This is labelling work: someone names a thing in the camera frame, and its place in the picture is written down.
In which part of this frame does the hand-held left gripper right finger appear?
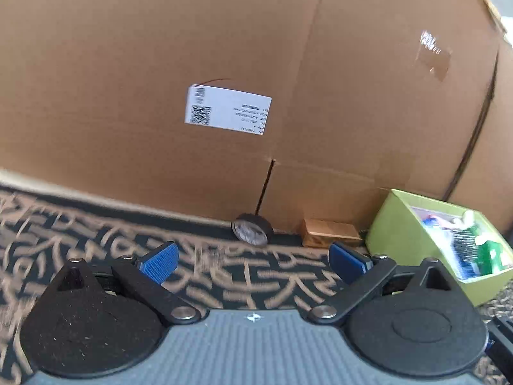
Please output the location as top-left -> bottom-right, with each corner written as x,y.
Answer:
308,243 -> 460,325

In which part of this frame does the lime green box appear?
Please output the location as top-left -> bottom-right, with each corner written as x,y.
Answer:
366,189 -> 513,308

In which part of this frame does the green packet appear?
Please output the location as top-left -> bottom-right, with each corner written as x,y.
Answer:
474,225 -> 513,278

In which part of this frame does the small brown cardboard box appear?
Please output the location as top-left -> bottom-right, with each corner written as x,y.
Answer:
301,218 -> 364,248

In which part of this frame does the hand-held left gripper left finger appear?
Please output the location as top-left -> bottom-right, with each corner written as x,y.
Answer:
52,242 -> 202,325

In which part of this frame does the black patterned tablecloth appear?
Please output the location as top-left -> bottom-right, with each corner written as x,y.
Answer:
0,184 -> 513,385

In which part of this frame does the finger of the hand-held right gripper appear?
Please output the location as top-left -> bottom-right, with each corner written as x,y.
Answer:
486,316 -> 513,370

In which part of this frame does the large plain cardboard box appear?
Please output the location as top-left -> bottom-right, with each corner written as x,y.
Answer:
447,40 -> 513,246

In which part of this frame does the large cardboard box white label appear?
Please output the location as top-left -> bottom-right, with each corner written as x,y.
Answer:
0,0 -> 502,234

